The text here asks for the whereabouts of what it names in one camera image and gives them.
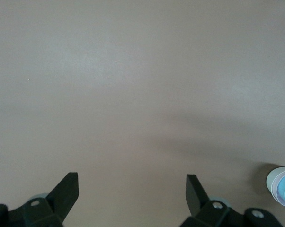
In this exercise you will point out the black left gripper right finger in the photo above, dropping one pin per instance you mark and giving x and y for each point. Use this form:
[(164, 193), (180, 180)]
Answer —
[(197, 201)]

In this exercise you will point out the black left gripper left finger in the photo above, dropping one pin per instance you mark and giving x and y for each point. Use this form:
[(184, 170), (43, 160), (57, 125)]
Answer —
[(62, 198)]

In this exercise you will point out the white bowl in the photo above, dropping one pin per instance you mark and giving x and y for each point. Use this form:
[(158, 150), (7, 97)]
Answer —
[(271, 178)]

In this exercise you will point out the pink bowl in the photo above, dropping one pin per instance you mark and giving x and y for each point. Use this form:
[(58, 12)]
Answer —
[(273, 188)]

